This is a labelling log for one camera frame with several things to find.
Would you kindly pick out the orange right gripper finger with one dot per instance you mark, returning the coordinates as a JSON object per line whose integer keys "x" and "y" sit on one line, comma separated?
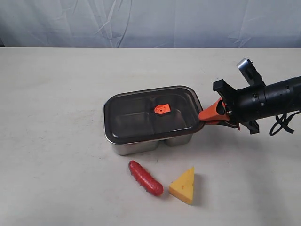
{"x": 231, "y": 124}
{"x": 215, "y": 112}

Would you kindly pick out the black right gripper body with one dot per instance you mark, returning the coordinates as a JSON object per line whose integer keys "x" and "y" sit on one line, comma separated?
{"x": 242, "y": 105}

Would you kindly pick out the dark transparent lunch box lid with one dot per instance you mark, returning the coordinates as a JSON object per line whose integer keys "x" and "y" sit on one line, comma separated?
{"x": 182, "y": 91}

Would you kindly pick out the yellow toy cheese wedge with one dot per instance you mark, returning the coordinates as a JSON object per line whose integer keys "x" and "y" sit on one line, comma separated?
{"x": 183, "y": 187}

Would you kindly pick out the red toy sausage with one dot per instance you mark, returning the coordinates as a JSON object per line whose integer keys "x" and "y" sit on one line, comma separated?
{"x": 145, "y": 179}

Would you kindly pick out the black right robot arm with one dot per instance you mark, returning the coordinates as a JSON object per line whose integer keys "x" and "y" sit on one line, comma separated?
{"x": 283, "y": 101}

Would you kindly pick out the steel two-compartment lunch box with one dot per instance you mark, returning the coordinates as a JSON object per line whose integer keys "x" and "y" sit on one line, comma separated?
{"x": 131, "y": 148}

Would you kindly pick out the blue-grey backdrop cloth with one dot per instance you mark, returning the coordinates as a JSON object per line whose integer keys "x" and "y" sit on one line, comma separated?
{"x": 151, "y": 23}

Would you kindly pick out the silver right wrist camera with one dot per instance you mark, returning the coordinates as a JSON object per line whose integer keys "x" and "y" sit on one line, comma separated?
{"x": 250, "y": 73}

